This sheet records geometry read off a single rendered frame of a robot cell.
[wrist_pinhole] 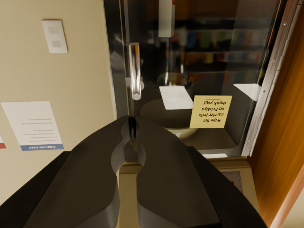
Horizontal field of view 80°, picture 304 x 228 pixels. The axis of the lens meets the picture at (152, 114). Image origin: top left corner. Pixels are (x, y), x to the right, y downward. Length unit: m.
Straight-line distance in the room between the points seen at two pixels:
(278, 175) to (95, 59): 0.71
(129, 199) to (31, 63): 0.67
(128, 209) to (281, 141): 0.37
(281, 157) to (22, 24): 0.91
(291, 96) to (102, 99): 0.68
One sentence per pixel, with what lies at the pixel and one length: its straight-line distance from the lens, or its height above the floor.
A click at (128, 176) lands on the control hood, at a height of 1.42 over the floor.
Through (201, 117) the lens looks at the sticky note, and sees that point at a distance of 0.40.
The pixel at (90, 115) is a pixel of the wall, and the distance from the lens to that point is 0.91.
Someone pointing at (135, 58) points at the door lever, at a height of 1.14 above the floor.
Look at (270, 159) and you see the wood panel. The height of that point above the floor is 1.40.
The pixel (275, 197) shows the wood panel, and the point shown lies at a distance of 0.56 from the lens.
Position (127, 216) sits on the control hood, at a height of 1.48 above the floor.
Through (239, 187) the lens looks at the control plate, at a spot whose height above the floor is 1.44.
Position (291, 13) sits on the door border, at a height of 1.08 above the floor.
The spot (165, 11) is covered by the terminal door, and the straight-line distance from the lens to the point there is 0.33.
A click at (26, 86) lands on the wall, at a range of 0.95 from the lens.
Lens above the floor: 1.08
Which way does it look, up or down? 29 degrees up
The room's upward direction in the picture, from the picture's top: 179 degrees clockwise
